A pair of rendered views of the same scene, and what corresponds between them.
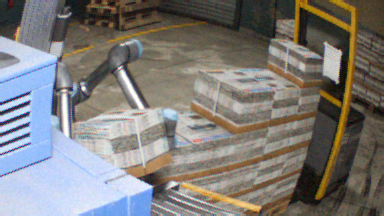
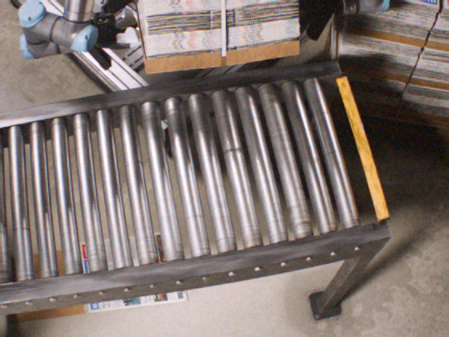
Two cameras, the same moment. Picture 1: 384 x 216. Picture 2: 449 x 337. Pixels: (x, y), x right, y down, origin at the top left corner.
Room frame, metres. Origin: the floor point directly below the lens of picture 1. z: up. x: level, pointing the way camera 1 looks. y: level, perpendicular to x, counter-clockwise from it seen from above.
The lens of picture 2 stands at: (1.42, -0.55, 2.32)
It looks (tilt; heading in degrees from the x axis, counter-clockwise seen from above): 64 degrees down; 47
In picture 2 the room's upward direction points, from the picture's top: 3 degrees clockwise
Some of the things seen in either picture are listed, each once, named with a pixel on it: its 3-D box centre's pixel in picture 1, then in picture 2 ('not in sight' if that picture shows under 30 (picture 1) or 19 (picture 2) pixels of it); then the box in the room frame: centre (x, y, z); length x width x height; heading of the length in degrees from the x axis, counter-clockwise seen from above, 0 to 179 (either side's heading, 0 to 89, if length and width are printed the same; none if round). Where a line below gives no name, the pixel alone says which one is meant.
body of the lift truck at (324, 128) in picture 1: (327, 145); not in sight; (4.17, -1.26, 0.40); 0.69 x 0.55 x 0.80; 42
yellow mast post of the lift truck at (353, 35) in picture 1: (345, 102); not in sight; (3.68, -1.21, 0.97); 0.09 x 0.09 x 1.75; 42
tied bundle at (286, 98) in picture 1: (268, 96); not in sight; (3.43, -0.44, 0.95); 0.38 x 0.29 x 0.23; 43
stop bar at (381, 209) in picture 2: (223, 198); (363, 145); (2.24, -0.21, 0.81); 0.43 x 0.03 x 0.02; 61
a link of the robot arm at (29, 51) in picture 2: not in sight; (40, 43); (1.73, 0.55, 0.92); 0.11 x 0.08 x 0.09; 150
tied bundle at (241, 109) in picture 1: (235, 99); not in sight; (3.23, -0.22, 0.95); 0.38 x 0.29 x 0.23; 43
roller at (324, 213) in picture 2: (202, 213); (309, 156); (2.12, -0.13, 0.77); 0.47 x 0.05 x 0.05; 61
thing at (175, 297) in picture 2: not in sight; (131, 271); (1.64, 0.15, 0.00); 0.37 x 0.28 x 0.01; 151
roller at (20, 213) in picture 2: not in sight; (19, 202); (1.44, 0.25, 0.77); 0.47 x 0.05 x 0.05; 61
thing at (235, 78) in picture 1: (239, 80); not in sight; (3.23, -0.23, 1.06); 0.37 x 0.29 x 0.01; 43
